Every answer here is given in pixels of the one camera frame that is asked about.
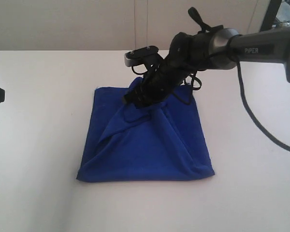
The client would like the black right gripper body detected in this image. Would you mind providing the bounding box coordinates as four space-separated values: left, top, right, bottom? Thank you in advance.
135 55 193 104

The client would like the blue microfiber towel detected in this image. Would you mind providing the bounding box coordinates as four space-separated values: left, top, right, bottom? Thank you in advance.
76 85 215 183

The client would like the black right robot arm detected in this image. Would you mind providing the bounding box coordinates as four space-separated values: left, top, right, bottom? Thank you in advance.
123 27 290 108

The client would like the right wrist camera, grey-black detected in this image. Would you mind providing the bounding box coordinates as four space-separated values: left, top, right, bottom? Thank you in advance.
124 45 163 75

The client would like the dark window frame post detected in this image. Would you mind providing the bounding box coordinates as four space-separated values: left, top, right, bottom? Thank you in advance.
260 0 282 32

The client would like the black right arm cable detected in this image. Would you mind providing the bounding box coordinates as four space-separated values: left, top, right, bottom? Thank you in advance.
171 7 290 155

